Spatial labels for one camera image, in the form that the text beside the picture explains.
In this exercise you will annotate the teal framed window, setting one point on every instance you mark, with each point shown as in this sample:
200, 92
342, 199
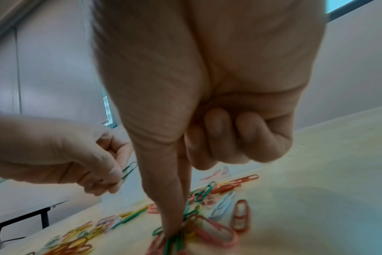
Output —
339, 6

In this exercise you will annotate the person's left hand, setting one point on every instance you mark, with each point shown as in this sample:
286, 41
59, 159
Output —
46, 149

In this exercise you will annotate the pile of coloured paper clips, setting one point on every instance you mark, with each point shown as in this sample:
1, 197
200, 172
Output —
216, 224

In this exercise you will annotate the green paper clip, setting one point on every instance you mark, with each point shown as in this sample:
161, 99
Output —
172, 245
129, 169

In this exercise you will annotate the person's right hand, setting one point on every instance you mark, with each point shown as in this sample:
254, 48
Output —
210, 62

